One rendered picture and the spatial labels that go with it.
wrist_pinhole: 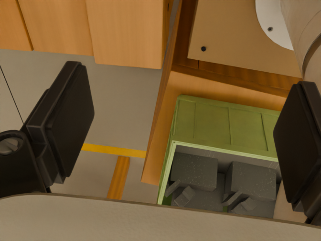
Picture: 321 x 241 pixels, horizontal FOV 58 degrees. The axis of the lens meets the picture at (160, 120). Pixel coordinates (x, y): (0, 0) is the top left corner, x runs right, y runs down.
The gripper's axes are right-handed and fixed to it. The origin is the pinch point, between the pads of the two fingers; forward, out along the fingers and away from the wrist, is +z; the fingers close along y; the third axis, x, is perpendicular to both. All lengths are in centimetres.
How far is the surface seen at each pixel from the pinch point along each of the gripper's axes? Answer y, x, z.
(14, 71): -107, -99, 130
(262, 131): 20, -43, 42
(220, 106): 10, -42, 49
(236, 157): 17, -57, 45
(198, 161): 6, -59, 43
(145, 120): -24, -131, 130
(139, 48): -9.4, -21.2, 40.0
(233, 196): 16, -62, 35
